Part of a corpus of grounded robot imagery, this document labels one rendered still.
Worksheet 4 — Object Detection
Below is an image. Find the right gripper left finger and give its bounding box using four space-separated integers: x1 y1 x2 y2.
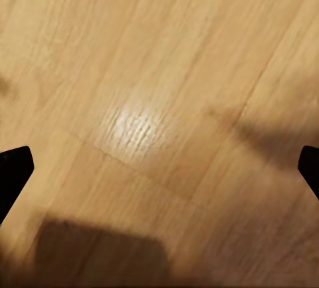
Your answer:
0 146 35 225

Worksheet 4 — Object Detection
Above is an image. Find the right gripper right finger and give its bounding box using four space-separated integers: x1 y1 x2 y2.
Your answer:
298 145 319 199

